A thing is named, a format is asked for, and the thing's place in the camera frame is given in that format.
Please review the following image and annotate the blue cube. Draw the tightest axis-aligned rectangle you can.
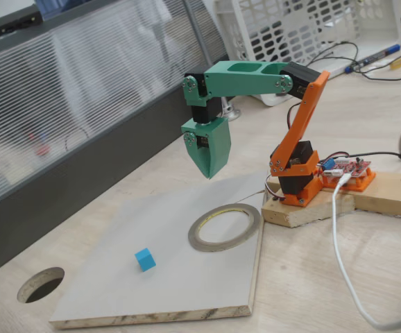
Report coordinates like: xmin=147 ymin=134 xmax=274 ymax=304
xmin=134 ymin=248 xmax=157 ymax=273

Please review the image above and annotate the silver metal foot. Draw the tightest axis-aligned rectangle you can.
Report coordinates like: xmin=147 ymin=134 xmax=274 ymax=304
xmin=219 ymin=96 xmax=242 ymax=121

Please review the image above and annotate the grey-white chipboard panel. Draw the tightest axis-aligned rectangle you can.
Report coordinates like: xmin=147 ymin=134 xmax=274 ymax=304
xmin=49 ymin=169 xmax=269 ymax=330

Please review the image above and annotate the frosted desk partition screen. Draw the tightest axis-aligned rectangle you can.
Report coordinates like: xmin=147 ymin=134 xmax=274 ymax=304
xmin=0 ymin=0 xmax=229 ymax=282

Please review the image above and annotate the red controller circuit board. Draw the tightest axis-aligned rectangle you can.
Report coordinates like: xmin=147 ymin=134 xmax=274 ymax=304
xmin=320 ymin=157 xmax=373 ymax=181

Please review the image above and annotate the orange controller board holder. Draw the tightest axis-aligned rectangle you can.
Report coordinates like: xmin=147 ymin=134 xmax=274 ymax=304
xmin=320 ymin=168 xmax=377 ymax=192

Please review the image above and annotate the long pale wooden plank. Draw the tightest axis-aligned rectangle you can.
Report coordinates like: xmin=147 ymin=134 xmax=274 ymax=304
xmin=266 ymin=169 xmax=401 ymax=222

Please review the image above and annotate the blue-capped marker pen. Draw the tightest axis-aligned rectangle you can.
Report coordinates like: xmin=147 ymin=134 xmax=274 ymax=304
xmin=345 ymin=44 xmax=401 ymax=74

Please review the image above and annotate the white perforated plastic basket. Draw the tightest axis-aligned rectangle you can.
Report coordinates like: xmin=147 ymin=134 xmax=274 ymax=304
xmin=214 ymin=0 xmax=401 ymax=107

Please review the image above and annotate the black box with ports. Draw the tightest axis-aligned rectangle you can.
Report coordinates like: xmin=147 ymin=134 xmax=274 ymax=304
xmin=0 ymin=7 xmax=44 ymax=38

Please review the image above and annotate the white red base servo wire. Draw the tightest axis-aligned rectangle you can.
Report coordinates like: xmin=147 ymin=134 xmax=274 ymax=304
xmin=263 ymin=172 xmax=287 ymax=203

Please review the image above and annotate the black red arm servo wire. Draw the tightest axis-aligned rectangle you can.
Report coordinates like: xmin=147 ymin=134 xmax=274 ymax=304
xmin=286 ymin=102 xmax=304 ymax=132

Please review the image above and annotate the grey ring of tape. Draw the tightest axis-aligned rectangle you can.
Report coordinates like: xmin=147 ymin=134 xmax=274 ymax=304
xmin=187 ymin=203 xmax=262 ymax=253

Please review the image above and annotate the white USB cable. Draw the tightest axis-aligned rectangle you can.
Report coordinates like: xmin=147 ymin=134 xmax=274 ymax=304
xmin=331 ymin=173 xmax=401 ymax=331

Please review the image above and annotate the looping thin black cable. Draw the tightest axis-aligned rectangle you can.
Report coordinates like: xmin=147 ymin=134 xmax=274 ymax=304
xmin=306 ymin=41 xmax=360 ymax=69

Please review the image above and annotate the long thin black cable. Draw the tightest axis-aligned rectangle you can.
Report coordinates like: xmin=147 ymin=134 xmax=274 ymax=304
xmin=355 ymin=51 xmax=401 ymax=81

